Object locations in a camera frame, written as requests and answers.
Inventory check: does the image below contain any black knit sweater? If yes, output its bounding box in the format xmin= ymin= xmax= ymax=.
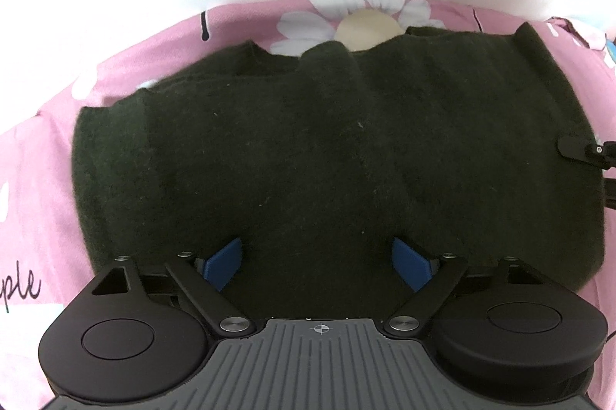
xmin=72 ymin=24 xmax=604 ymax=318

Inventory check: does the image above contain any pink printed bed sheet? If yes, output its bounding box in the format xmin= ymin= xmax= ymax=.
xmin=0 ymin=0 xmax=616 ymax=410

